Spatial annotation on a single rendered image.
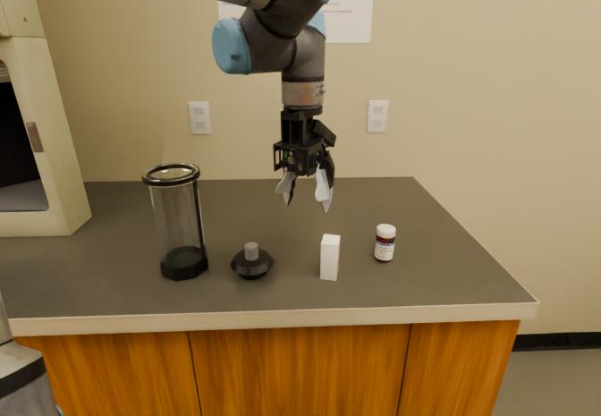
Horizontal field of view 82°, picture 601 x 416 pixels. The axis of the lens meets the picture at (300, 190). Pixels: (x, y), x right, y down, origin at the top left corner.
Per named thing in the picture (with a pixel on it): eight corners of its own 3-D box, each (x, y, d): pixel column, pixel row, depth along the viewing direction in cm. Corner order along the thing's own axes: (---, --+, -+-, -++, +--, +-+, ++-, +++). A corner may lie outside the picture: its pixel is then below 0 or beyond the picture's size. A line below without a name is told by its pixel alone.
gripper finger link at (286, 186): (264, 206, 70) (276, 167, 65) (279, 196, 75) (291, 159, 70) (277, 214, 69) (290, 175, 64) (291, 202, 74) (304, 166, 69)
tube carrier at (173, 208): (208, 246, 82) (198, 160, 74) (211, 273, 73) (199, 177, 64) (160, 253, 79) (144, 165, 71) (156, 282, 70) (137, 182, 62)
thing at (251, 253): (268, 256, 80) (267, 231, 78) (278, 279, 72) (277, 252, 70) (229, 262, 78) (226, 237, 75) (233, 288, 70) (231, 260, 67)
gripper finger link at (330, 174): (316, 191, 68) (301, 149, 66) (319, 188, 70) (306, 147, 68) (336, 187, 66) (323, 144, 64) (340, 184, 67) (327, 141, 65)
